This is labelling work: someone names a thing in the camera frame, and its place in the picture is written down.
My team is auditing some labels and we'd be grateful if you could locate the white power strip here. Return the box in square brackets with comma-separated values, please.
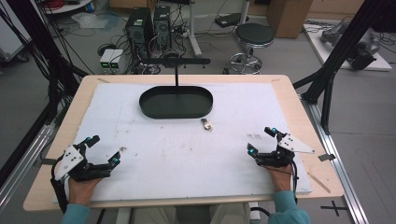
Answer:
[248, 202, 262, 222]

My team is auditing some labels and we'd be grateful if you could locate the black flat case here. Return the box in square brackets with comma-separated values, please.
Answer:
[214, 12, 250, 29]

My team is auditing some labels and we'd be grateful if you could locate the white panel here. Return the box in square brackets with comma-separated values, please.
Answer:
[0, 7, 33, 63]

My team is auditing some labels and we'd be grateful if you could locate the black metal frame strut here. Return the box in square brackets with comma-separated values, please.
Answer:
[292, 0, 396, 135]
[0, 0, 90, 125]

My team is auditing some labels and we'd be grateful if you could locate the large black computer tower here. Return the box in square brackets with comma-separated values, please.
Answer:
[125, 7, 154, 61]

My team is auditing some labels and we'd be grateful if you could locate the right hand-held gripper black cable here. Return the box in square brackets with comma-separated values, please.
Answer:
[290, 161, 301, 205]

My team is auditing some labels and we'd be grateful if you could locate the white round table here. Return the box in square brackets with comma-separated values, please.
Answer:
[42, 0, 94, 15]

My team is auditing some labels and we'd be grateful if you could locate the white power supply box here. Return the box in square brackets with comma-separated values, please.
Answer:
[99, 49, 115, 72]
[109, 49, 125, 72]

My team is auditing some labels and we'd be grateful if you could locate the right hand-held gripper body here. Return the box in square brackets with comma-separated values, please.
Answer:
[255, 133, 316, 168]

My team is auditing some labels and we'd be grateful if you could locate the white foam board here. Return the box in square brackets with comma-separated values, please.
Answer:
[51, 81, 313, 203]

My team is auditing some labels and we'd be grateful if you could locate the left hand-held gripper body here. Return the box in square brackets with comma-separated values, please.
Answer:
[54, 142, 112, 183]

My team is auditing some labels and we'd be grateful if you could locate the black round stool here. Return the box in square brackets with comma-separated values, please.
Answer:
[228, 22, 276, 76]

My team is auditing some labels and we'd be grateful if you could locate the white platform board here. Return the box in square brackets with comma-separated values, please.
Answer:
[303, 22, 393, 72]

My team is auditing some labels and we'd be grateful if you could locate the white table leg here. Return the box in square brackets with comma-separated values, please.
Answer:
[188, 0, 204, 58]

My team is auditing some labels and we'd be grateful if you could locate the grey robot device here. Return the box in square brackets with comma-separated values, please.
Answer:
[319, 21, 381, 71]

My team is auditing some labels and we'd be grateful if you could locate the person's right hand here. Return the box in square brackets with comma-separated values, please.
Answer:
[266, 164, 295, 193]

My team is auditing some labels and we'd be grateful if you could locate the small black computer tower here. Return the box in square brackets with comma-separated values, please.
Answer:
[152, 5, 173, 51]

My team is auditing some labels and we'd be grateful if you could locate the hand-held gripper black cable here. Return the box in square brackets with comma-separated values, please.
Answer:
[49, 154, 70, 215]
[290, 161, 301, 205]

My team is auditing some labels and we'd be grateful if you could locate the person's left hand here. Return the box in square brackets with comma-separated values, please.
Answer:
[67, 176, 103, 206]

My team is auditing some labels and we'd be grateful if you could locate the brown cardboard box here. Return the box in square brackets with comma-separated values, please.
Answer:
[266, 0, 314, 39]

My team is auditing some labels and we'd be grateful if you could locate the black oval tray stand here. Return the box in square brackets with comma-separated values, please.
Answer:
[138, 57, 215, 120]

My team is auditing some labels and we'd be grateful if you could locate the small metal key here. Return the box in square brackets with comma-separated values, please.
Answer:
[200, 118, 214, 133]

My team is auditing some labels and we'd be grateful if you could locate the aluminium rail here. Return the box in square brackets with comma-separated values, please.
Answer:
[300, 94, 370, 224]
[0, 124, 57, 216]

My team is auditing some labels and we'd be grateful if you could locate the clear plastic bag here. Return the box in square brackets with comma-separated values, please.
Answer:
[71, 11, 120, 32]

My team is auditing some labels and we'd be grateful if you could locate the left hand-held gripper black cable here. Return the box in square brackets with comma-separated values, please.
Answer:
[49, 154, 70, 215]

